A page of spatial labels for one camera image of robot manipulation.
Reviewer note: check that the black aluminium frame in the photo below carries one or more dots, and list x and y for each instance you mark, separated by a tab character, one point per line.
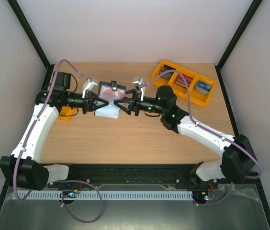
238	33

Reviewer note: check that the yellow three-compartment tray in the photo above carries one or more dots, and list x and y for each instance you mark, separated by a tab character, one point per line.
188	92

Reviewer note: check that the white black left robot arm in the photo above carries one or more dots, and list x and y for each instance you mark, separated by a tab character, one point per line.
22	169

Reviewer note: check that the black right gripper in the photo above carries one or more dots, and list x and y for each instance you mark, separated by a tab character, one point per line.
136	104

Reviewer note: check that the small yellow plastic bin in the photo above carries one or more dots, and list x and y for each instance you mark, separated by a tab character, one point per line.
67	113

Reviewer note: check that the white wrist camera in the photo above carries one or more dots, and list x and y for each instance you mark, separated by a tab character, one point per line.
138	83
89	85

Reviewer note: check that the red card stack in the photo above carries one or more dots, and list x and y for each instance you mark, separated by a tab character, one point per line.
183	81

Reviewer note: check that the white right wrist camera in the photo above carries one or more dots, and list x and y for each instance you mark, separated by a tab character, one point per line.
138	83

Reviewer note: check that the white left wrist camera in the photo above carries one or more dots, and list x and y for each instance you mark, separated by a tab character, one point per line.
89	85

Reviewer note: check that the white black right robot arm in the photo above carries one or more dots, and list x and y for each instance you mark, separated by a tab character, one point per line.
237	157

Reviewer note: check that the white slotted cable duct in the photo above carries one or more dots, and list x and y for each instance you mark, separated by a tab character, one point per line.
112	195

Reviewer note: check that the black card stack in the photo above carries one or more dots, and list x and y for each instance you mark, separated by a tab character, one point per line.
167	74

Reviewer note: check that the blue card stack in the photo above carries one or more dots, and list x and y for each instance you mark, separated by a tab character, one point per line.
202	87

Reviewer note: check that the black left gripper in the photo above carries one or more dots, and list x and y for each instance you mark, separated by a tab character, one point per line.
89	102

